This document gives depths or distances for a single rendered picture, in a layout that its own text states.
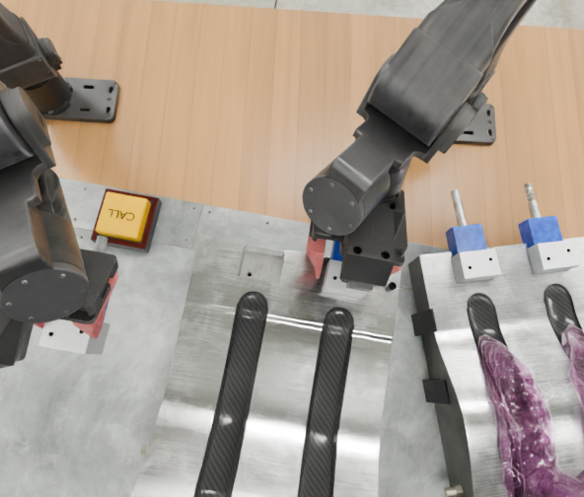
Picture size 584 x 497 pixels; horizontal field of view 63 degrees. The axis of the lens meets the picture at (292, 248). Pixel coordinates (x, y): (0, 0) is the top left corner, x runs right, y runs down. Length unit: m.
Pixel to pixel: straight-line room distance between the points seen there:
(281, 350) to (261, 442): 0.11
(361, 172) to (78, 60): 0.61
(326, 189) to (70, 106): 0.53
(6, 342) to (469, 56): 0.41
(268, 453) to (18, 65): 0.56
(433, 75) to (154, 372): 0.51
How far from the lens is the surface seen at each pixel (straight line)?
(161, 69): 0.85
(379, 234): 0.45
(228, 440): 0.60
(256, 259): 0.64
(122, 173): 0.78
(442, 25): 0.43
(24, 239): 0.35
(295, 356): 0.60
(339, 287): 0.58
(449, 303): 0.68
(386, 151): 0.42
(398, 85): 0.42
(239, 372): 0.60
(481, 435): 0.64
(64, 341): 0.56
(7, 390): 0.77
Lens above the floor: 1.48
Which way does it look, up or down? 75 degrees down
